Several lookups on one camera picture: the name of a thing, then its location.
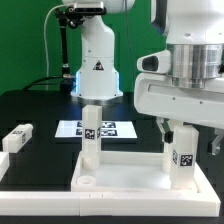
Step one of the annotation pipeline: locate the camera on stand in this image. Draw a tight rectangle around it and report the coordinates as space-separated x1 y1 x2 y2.
66 1 106 16

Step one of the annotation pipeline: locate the white desk top tray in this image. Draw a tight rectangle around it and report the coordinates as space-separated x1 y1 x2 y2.
70 150 201 194

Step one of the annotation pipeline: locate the black camera stand pole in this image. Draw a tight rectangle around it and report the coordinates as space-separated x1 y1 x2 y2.
55 9 79 94

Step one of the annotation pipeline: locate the fiducial marker sheet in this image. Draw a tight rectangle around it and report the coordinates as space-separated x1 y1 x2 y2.
55 120 137 139

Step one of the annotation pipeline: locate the white L-shaped fence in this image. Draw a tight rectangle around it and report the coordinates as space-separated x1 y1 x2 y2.
0 168 220 217

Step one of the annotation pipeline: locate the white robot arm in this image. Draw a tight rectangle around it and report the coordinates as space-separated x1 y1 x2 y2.
62 0 224 153

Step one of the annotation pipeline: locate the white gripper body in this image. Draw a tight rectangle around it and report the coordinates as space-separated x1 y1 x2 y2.
134 50 224 129

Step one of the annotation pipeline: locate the white cable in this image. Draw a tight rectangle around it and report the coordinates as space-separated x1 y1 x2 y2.
43 3 73 83

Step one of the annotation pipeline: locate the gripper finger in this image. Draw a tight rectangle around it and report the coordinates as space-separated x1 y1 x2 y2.
156 117 174 144
208 129 224 155

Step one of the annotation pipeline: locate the black cable on table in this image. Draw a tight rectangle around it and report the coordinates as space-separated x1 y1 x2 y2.
20 75 74 92

